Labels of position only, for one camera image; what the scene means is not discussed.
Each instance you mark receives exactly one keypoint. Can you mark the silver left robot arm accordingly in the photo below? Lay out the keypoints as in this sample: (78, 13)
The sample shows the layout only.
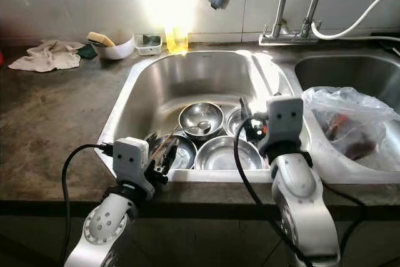
(103, 229)

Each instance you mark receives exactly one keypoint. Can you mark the white ceramic bowl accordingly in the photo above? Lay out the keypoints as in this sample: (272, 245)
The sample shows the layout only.
(119, 49)

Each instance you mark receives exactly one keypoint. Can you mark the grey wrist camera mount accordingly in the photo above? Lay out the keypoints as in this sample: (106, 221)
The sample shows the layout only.
(284, 123)
(130, 161)

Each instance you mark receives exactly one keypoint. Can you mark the green scrub pad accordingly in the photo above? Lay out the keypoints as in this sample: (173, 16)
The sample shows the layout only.
(86, 52)

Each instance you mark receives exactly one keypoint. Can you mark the yellow dish soap bottle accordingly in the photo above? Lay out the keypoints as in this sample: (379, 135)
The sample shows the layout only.
(176, 42)

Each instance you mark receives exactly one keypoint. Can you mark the chrome faucet pipes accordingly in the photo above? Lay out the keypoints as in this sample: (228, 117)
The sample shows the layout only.
(284, 32)

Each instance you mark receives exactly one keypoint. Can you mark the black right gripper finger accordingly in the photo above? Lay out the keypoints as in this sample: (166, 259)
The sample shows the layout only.
(247, 114)
(277, 97)

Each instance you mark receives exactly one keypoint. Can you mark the small white soap dish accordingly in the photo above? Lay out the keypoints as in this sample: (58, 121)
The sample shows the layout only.
(149, 44)

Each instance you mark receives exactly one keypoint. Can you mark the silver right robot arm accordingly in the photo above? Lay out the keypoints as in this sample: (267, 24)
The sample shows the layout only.
(306, 198)

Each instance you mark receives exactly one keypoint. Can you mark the yellow sponge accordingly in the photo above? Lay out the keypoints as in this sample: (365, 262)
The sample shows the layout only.
(101, 39)

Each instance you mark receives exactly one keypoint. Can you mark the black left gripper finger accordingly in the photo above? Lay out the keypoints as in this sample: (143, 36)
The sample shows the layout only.
(170, 152)
(155, 144)

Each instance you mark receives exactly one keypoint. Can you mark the shallow stainless steel plate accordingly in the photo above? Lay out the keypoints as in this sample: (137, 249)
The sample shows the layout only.
(228, 156)
(187, 154)

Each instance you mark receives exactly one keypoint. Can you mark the deep stainless steel bowl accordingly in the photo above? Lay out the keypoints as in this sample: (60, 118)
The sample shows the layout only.
(236, 123)
(201, 112)

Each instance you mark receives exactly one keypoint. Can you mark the clear plastic bag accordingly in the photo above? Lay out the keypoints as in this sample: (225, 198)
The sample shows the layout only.
(356, 123)

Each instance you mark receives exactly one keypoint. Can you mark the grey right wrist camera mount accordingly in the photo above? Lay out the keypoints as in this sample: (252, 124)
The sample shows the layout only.
(284, 123)

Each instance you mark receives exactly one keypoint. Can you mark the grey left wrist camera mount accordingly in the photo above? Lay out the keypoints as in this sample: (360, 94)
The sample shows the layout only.
(130, 161)

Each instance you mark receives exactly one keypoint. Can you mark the beige dish cloth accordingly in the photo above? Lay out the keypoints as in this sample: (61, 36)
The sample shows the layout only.
(47, 55)

